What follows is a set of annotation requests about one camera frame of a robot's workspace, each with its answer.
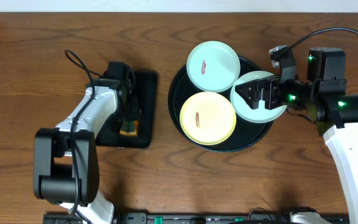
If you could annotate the green and orange sponge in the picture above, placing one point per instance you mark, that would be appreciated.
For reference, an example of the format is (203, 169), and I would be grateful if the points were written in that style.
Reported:
(130, 124)

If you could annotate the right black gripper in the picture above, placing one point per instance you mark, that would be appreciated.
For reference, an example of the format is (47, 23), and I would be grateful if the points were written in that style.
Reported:
(257, 87)

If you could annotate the light blue plate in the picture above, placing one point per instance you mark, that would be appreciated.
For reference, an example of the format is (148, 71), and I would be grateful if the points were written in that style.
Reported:
(213, 66)
(247, 115)

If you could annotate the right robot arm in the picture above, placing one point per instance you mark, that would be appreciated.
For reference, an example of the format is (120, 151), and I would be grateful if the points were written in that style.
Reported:
(323, 96)

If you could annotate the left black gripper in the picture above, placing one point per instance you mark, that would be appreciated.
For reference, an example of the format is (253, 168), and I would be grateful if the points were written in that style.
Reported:
(132, 112)

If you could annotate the rectangular black tray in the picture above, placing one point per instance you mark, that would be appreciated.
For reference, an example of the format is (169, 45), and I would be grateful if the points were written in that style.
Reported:
(145, 89)

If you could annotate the yellow plate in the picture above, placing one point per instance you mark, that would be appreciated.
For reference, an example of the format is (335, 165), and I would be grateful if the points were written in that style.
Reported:
(208, 118)

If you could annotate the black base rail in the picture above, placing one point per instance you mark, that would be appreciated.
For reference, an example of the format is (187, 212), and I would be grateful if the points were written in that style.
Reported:
(143, 218)

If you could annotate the light blue plate top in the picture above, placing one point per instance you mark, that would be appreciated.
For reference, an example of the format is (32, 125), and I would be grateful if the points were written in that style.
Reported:
(213, 66)

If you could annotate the round black tray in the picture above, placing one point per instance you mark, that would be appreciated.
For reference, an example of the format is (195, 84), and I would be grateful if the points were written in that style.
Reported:
(245, 134)

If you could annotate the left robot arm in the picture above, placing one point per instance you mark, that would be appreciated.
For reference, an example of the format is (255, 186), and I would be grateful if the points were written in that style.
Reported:
(66, 169)

